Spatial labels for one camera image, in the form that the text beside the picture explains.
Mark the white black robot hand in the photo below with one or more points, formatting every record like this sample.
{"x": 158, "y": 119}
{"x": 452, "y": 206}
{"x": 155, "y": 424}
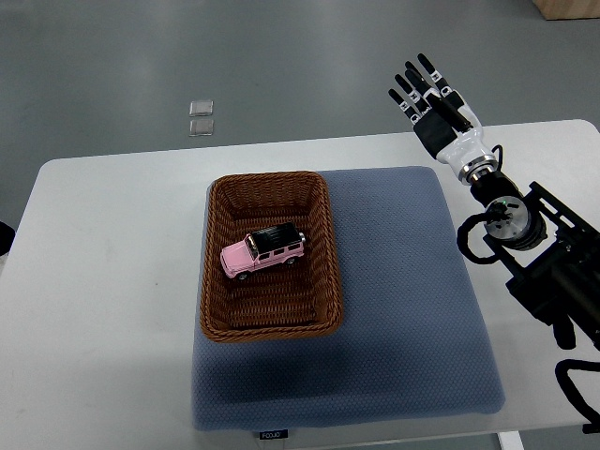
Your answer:
{"x": 443, "y": 122}

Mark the pink toy car black roof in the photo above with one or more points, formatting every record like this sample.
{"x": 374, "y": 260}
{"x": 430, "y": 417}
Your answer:
{"x": 275, "y": 245}

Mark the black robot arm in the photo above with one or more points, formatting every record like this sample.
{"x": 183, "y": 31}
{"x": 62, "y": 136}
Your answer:
{"x": 550, "y": 251}

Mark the brown wicker basket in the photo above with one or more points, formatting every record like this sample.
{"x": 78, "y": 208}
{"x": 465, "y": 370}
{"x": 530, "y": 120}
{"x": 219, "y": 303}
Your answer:
{"x": 301, "y": 300}

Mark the wooden box corner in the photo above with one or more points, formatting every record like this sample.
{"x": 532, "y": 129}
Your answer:
{"x": 554, "y": 10}

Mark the upper metal floor plate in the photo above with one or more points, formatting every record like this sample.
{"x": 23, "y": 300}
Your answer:
{"x": 201, "y": 107}

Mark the blue grey cushion mat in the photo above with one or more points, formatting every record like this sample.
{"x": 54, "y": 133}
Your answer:
{"x": 412, "y": 343}

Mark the person in grey sweater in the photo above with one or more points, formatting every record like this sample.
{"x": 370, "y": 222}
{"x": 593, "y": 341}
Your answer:
{"x": 7, "y": 236}

